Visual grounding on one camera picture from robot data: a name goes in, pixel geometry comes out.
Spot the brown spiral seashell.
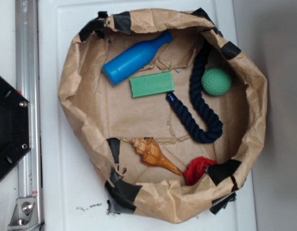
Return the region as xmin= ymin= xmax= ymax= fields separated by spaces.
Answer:
xmin=131 ymin=138 xmax=183 ymax=176

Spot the brown paper bag bin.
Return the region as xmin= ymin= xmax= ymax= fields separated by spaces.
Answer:
xmin=58 ymin=9 xmax=268 ymax=223

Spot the green rectangular block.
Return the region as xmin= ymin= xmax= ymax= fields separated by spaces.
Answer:
xmin=130 ymin=71 xmax=175 ymax=98

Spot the blue plastic bottle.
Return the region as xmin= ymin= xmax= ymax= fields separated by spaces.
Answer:
xmin=102 ymin=31 xmax=173 ymax=85

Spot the red cloth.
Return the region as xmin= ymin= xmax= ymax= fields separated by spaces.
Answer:
xmin=184 ymin=156 xmax=218 ymax=186

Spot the green dimpled ball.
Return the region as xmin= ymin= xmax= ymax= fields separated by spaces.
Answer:
xmin=201 ymin=67 xmax=232 ymax=96

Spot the dark blue rope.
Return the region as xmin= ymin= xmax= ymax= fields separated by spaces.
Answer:
xmin=166 ymin=40 xmax=223 ymax=144

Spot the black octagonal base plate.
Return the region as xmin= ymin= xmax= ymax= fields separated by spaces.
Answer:
xmin=0 ymin=76 xmax=31 ymax=182

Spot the aluminium rail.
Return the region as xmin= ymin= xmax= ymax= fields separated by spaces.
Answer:
xmin=15 ymin=0 xmax=44 ymax=231

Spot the metal corner bracket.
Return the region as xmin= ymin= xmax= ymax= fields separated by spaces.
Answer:
xmin=8 ymin=197 xmax=38 ymax=231

